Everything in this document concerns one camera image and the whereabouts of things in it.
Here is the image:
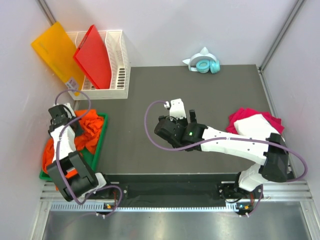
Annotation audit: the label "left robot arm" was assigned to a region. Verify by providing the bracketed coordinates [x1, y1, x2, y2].
[46, 103, 114, 202]

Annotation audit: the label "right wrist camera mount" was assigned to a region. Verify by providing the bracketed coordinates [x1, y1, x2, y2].
[164, 98, 188, 125]

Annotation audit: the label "teal cat-ear headphones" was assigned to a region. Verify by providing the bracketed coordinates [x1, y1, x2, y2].
[182, 47, 221, 74]

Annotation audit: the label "orange t-shirt in bin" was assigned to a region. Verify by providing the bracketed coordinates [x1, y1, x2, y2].
[39, 138, 55, 181]

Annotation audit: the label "yellow folder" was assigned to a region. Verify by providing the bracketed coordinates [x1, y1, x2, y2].
[31, 22, 85, 90]

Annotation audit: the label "white folded t-shirt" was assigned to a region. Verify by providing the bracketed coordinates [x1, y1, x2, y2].
[233, 114, 281, 140]

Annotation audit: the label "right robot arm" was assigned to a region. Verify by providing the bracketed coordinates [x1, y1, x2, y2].
[154, 110, 289, 198]

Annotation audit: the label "purple cable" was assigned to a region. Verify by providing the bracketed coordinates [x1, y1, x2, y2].
[51, 89, 123, 218]
[144, 100, 308, 218]

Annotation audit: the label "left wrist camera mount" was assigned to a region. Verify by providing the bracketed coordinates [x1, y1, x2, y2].
[62, 102, 76, 120]

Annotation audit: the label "red folder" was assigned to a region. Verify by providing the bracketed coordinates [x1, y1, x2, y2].
[73, 24, 112, 90]

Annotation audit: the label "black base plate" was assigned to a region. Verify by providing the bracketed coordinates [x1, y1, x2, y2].
[84, 172, 296, 207]

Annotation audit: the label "aluminium frame rail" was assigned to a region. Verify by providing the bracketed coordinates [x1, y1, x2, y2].
[40, 182, 313, 216]

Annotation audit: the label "magenta folded t-shirt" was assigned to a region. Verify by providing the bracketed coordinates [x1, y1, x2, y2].
[225, 107, 285, 134]

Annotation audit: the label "green plastic bin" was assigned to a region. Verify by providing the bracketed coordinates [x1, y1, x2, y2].
[45, 112, 108, 181]

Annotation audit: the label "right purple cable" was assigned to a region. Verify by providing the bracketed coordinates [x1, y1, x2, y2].
[144, 100, 308, 218]

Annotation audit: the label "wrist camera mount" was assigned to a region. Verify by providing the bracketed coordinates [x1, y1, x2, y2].
[62, 102, 76, 120]
[164, 98, 188, 125]

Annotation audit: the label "orange t-shirt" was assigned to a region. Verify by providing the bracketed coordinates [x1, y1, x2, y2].
[74, 109, 105, 155]
[39, 138, 55, 181]

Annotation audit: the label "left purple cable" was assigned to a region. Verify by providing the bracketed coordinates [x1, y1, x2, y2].
[51, 89, 123, 218]

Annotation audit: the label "white file organizer basket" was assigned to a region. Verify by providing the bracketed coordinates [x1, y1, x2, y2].
[68, 30, 131, 100]

